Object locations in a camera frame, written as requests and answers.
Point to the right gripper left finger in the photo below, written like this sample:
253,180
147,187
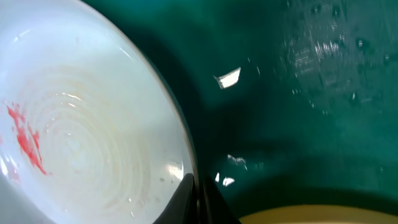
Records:
182,207

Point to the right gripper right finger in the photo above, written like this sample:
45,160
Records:
213,208

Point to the yellow-green plate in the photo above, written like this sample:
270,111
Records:
318,214

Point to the light blue plate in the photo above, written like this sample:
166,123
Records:
89,132

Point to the teal plastic tray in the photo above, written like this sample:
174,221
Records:
289,102

